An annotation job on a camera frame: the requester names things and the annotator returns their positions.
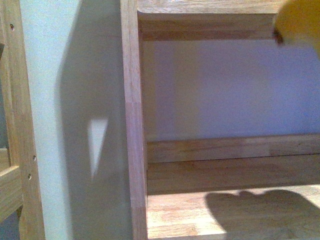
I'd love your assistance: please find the orange plush toy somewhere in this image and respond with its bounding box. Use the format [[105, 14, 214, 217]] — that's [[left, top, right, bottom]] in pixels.
[[272, 0, 320, 56]]

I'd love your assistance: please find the wooden shelf unit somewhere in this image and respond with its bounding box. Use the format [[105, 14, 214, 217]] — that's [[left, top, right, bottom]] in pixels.
[[120, 0, 320, 240]]

